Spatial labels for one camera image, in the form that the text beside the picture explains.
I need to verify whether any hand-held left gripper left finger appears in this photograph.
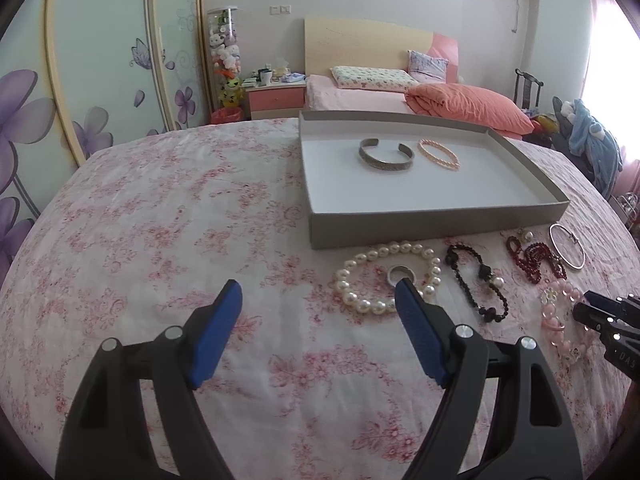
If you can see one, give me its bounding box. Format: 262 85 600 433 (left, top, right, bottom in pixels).
54 280 244 480

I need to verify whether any pink bed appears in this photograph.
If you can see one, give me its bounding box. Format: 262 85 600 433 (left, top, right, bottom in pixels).
305 74 531 136

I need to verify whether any clear tube of plush toys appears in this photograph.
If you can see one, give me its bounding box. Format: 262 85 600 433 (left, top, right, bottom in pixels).
206 6 244 111

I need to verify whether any beige and pink headboard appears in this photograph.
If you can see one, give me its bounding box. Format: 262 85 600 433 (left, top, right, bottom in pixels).
304 16 460 86

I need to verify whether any flower print wardrobe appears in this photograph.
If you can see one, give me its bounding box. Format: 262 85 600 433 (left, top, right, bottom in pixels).
0 0 211 271

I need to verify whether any silver ring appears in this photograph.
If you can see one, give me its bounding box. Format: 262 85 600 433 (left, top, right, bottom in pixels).
386 265 416 286

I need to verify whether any silver cuff bracelet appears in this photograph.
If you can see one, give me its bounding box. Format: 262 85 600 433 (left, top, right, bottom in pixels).
358 137 414 173

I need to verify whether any white floral pillow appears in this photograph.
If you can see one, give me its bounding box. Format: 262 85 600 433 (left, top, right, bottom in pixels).
330 65 421 93

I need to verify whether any black bead bracelet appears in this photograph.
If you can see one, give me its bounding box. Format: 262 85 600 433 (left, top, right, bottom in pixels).
445 243 509 323

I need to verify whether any pink crystal bracelet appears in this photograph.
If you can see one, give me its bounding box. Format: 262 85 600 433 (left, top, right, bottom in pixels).
539 280 598 363

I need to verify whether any pink floral tablecloth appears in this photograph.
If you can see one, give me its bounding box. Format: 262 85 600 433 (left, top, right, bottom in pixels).
0 117 640 480

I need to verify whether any blue plush robe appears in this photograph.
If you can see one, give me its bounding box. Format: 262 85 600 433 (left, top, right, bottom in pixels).
567 97 623 196

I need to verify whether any pink and beige nightstand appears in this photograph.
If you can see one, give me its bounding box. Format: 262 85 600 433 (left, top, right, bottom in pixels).
243 80 307 121

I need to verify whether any pink curtain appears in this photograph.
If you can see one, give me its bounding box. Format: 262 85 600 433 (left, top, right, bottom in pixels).
587 0 640 201

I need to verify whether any white pearl bracelet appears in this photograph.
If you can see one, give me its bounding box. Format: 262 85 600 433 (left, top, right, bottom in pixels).
335 241 443 316

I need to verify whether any purple pillow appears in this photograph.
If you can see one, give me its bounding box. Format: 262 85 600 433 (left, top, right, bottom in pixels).
407 50 449 82

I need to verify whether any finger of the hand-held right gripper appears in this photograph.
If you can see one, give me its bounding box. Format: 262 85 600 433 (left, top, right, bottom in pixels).
574 302 631 343
584 291 640 328

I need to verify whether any grey cardboard tray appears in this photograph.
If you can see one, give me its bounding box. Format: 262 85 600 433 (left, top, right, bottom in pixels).
298 110 571 251

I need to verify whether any dark wooden chair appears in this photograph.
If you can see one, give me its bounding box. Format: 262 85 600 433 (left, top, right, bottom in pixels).
515 68 543 111

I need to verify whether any pink bead bracelet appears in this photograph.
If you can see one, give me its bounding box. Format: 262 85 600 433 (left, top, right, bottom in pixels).
417 138 461 172

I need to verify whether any dark red bead bracelet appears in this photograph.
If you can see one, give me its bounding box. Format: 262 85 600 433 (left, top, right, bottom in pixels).
505 229 567 283

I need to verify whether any folded orange quilt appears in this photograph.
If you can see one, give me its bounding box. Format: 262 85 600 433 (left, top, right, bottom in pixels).
404 82 535 136

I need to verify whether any red trash bin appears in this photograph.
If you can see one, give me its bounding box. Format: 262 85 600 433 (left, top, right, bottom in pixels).
210 106 246 125

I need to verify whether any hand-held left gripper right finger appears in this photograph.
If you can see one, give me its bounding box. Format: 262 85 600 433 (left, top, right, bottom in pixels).
394 278 586 480

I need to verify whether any thin silver bangle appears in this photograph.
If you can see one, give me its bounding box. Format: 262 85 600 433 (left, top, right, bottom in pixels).
549 222 586 271

